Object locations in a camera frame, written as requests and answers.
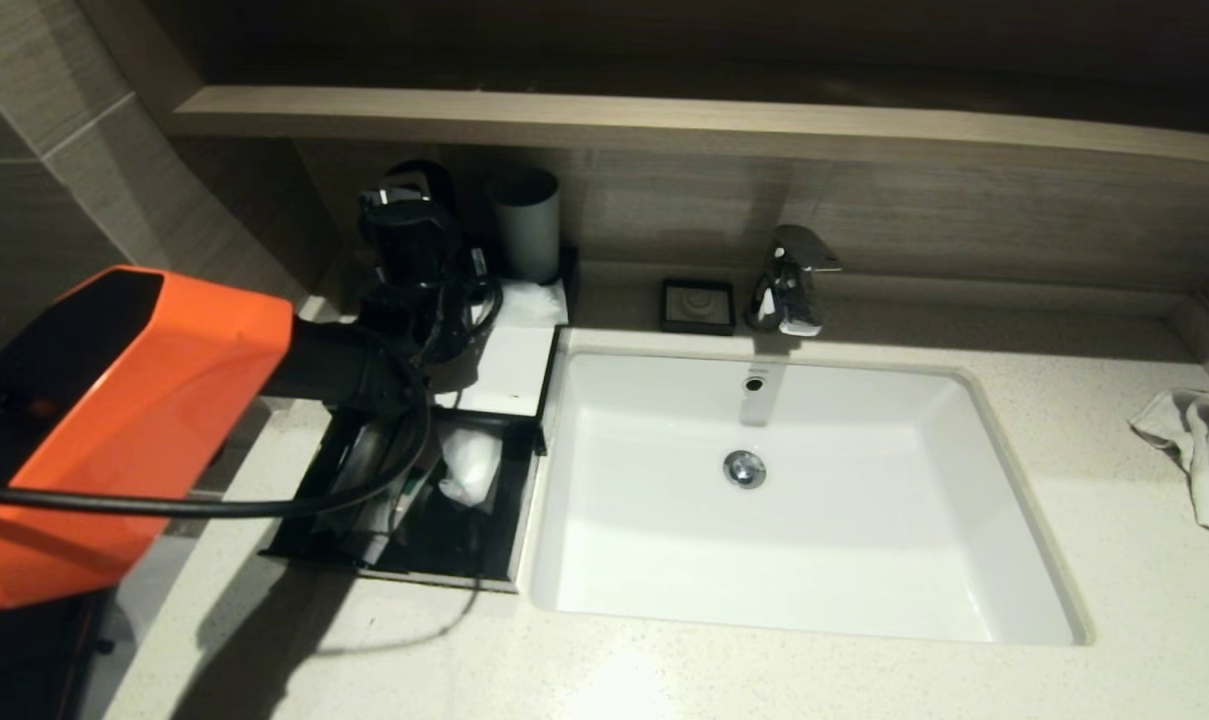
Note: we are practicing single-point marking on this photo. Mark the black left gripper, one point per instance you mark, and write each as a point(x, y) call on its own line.
point(476, 285)

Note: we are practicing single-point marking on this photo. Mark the black tumbler cup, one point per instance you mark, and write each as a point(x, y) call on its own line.
point(424, 175)

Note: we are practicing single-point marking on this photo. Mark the black sliding drawer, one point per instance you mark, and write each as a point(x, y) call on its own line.
point(484, 540)

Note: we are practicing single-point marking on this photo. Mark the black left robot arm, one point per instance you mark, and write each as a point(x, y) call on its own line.
point(144, 400)

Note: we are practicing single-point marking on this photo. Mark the grey tumbler cup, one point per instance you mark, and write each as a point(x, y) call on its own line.
point(529, 240)

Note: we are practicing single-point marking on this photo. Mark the white ribbed tray mat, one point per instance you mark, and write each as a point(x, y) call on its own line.
point(514, 370)

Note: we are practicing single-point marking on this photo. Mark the black square soap dish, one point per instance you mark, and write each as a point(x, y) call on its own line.
point(697, 305)

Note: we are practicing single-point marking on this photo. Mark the chrome sink faucet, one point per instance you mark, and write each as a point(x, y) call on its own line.
point(789, 295)

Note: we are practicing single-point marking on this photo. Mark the chrome sink drain stopper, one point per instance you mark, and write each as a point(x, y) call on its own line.
point(744, 469)

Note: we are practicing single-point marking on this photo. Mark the white rectangular sink basin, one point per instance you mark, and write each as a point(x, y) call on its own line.
point(814, 540)

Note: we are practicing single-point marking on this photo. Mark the white bathtub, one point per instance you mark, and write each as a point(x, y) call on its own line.
point(144, 620)

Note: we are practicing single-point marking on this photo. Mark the wooden wall shelf ledge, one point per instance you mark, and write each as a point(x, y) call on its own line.
point(664, 125)

